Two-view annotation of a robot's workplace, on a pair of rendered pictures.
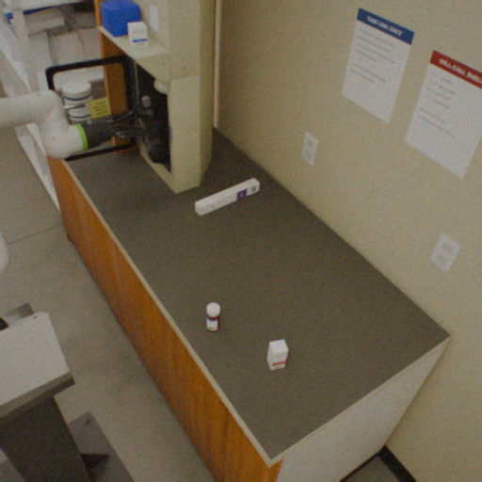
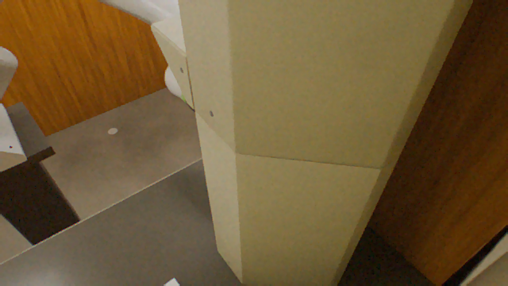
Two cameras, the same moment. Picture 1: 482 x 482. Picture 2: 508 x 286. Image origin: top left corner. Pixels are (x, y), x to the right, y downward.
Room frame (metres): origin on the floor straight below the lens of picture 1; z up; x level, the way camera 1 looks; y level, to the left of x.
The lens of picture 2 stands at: (1.57, -0.13, 1.76)
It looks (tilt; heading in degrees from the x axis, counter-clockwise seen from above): 47 degrees down; 90
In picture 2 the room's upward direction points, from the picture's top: straight up
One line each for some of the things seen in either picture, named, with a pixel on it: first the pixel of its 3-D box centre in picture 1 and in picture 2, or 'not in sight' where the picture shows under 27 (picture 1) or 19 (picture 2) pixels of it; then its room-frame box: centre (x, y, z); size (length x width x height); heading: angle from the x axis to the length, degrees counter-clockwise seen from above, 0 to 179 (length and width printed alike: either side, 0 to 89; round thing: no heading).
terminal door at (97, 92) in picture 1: (94, 110); not in sight; (1.65, 0.60, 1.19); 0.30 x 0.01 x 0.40; 119
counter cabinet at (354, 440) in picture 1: (193, 274); not in sight; (1.51, 0.21, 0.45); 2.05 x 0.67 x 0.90; 37
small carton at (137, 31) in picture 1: (137, 34); not in sight; (1.53, 0.38, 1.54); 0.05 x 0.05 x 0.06; 25
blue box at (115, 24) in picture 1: (120, 17); not in sight; (1.64, 0.46, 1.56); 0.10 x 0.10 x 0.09; 37
